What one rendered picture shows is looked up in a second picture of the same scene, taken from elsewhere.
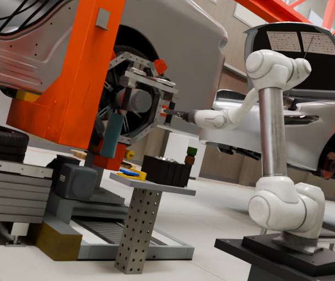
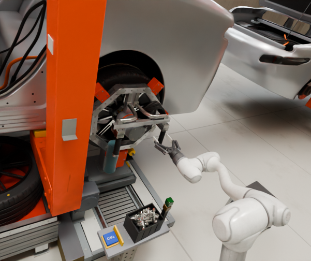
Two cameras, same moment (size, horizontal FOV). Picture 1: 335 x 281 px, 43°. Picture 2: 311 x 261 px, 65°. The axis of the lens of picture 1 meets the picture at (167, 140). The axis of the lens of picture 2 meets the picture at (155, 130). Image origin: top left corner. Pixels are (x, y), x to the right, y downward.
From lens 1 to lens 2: 1.64 m
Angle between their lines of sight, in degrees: 33
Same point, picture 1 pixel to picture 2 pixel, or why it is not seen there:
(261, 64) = (226, 240)
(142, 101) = (136, 133)
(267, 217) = not seen: outside the picture
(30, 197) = (43, 234)
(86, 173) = (89, 198)
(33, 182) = (42, 228)
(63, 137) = (55, 212)
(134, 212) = not seen: hidden behind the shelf
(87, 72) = (64, 170)
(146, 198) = not seen: hidden behind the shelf
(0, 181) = (14, 238)
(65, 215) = (79, 215)
